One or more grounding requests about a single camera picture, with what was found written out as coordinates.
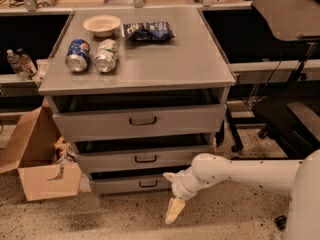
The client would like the beige paper bowl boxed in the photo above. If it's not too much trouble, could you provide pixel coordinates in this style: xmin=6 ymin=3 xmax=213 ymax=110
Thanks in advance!
xmin=83 ymin=15 xmax=121 ymax=37

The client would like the grey top drawer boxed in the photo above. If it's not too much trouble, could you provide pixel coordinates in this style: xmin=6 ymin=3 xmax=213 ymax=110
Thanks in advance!
xmin=53 ymin=104 xmax=226 ymax=142

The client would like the blue chip bag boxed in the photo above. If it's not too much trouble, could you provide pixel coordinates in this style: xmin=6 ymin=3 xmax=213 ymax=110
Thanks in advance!
xmin=122 ymin=21 xmax=175 ymax=42

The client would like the grey drawer cabinet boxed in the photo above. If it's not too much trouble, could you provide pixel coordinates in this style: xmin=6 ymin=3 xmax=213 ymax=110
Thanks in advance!
xmin=37 ymin=6 xmax=236 ymax=199

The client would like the grey bottom drawer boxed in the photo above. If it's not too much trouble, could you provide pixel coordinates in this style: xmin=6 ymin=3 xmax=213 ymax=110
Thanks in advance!
xmin=89 ymin=165 xmax=188 ymax=195

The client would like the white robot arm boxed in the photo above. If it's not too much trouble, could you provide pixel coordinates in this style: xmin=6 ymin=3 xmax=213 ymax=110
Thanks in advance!
xmin=164 ymin=150 xmax=320 ymax=240

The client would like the grey drawer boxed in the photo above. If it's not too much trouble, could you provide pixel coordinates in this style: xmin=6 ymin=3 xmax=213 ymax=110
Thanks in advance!
xmin=77 ymin=145 xmax=213 ymax=173
xmin=53 ymin=104 xmax=226 ymax=142
xmin=89 ymin=165 xmax=188 ymax=195

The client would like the open cardboard box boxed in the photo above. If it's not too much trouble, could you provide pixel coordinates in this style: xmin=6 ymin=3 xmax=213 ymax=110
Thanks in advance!
xmin=0 ymin=107 xmax=81 ymax=201

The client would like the blue soda can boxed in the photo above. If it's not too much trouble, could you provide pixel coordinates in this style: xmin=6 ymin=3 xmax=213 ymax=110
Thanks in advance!
xmin=65 ymin=39 xmax=90 ymax=72

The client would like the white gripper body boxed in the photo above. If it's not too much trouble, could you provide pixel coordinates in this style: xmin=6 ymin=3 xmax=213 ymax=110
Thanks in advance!
xmin=172 ymin=169 xmax=198 ymax=200

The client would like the green soda can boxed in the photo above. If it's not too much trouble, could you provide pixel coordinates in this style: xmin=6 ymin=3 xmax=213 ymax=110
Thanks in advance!
xmin=94 ymin=39 xmax=119 ymax=73

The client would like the clear water bottle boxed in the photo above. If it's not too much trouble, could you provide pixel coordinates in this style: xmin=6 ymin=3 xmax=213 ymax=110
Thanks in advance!
xmin=7 ymin=49 xmax=29 ymax=81

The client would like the black office chair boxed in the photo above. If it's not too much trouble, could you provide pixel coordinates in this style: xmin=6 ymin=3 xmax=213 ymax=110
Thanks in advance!
xmin=225 ymin=0 xmax=320 ymax=240

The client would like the grey middle drawer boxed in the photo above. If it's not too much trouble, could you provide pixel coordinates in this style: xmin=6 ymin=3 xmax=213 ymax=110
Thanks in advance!
xmin=77 ymin=145 xmax=213 ymax=173

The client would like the brown drink bottle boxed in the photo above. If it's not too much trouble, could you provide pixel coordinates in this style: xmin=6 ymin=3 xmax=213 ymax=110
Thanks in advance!
xmin=17 ymin=48 xmax=37 ymax=78

